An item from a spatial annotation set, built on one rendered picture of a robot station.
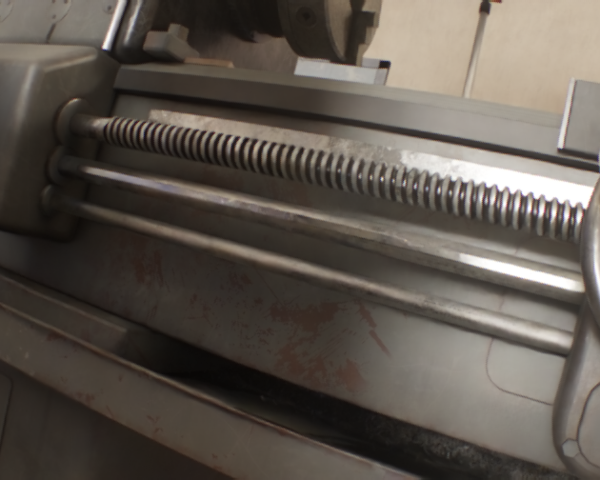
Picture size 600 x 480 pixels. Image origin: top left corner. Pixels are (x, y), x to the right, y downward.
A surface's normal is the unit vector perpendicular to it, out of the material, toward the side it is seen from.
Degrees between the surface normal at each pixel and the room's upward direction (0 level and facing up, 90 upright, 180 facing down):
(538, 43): 90
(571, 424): 90
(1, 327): 90
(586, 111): 90
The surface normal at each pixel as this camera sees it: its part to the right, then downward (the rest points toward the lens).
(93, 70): 0.87, 0.23
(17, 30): -0.42, -0.14
